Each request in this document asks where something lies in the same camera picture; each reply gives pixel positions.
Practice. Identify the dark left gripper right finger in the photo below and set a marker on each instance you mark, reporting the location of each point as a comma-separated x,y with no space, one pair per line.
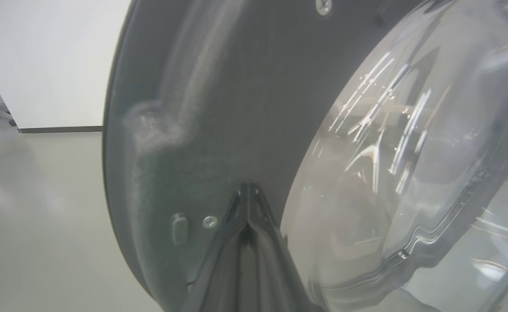
275,268

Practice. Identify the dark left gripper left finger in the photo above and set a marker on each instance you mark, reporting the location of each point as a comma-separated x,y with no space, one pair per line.
219,268

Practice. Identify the grey washing machine door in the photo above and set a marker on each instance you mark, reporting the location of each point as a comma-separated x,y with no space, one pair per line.
236,108

